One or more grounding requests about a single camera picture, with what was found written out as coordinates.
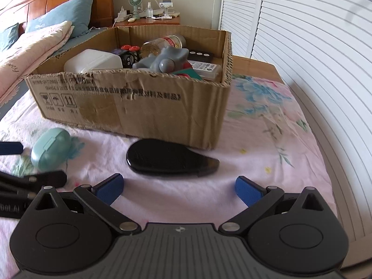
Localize white green medical container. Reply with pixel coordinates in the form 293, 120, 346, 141
64, 49, 123, 73

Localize clear plastic case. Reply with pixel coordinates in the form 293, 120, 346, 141
189, 60, 222, 81

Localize red wooden robot toy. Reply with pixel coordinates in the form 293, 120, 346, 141
172, 68, 202, 80

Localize grey shark toy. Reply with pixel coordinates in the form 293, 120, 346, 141
133, 47, 189, 74

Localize black digital timer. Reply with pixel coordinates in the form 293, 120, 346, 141
187, 49, 214, 63

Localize teal oval case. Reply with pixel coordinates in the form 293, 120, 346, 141
30, 128, 72, 172

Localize floral pink table cloth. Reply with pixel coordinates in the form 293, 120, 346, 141
0, 74, 338, 279

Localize black glossy oval device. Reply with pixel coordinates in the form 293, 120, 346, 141
126, 139, 219, 176

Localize pink floral quilt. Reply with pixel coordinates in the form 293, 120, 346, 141
1, 21, 74, 103

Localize brown cardboard box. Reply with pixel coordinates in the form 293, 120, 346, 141
26, 25, 233, 149

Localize blue pillow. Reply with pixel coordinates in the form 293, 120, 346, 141
0, 23, 19, 52
25, 0, 93, 38

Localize dark cube robot toy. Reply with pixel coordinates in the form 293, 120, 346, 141
111, 45, 141, 68

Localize clear bottle yellow capsules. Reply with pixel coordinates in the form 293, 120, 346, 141
141, 34, 187, 58

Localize white louvered closet door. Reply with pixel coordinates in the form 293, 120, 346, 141
217, 0, 372, 243

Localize white power strip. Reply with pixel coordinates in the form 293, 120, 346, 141
114, 6, 131, 23

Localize clear spray bottle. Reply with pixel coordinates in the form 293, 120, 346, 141
146, 1, 154, 19

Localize wooden nightstand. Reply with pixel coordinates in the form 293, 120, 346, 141
113, 17, 181, 27

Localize small green desk fan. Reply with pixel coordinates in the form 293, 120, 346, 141
129, 0, 143, 20

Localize white phone stand holder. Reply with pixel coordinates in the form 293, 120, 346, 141
159, 0, 173, 20

